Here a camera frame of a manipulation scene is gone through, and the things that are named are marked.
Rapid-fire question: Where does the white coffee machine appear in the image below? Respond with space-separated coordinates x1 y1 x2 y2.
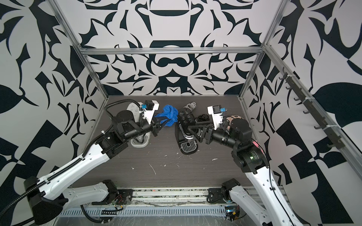
125 102 152 149

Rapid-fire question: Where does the black coffee machine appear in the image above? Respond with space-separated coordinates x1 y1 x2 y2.
175 108 198 155

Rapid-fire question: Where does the blue cleaning cloth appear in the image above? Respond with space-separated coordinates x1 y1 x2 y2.
156 105 179 127

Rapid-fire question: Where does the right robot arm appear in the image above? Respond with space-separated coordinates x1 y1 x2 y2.
188 117 302 226

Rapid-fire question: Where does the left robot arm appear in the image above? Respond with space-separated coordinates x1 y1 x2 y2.
1 99 165 226

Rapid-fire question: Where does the newspaper print glasses case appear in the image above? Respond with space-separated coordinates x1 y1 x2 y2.
184 102 197 112

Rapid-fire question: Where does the pink plush pig toy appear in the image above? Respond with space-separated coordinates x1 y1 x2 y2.
223 115 243 123

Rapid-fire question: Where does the pink alarm clock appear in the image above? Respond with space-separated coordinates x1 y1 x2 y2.
252 141 260 148

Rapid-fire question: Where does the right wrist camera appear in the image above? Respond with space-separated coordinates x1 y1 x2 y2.
207 105 227 130

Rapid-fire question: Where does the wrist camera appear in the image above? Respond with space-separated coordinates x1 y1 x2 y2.
207 105 227 130
140 100 159 124

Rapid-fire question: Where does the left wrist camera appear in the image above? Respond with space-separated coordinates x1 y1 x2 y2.
140 100 159 124

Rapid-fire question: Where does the wall hook rail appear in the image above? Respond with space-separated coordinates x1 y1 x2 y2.
278 67 346 150

